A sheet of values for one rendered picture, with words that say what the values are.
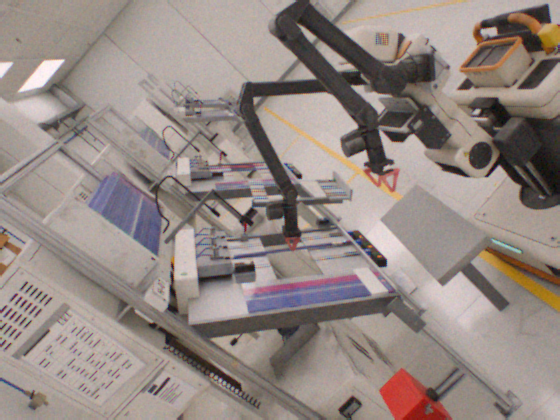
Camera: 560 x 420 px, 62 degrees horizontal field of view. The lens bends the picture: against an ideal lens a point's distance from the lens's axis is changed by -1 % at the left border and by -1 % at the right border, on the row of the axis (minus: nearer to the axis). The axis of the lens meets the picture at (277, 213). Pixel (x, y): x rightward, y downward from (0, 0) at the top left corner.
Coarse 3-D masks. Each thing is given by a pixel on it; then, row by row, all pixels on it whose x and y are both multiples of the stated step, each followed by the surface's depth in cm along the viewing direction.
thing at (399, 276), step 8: (304, 208) 247; (304, 216) 249; (312, 216) 249; (312, 224) 251; (400, 272) 283; (400, 280) 278; (408, 280) 273; (408, 288) 268; (416, 288) 264; (384, 312) 270
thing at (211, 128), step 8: (152, 80) 723; (168, 88) 744; (176, 96) 746; (184, 96) 798; (184, 104) 747; (192, 104) 749; (208, 104) 754; (216, 104) 756; (224, 104) 755; (192, 128) 762; (208, 128) 799; (216, 128) 768; (224, 128) 771; (240, 128) 772; (232, 136) 777; (200, 152) 776
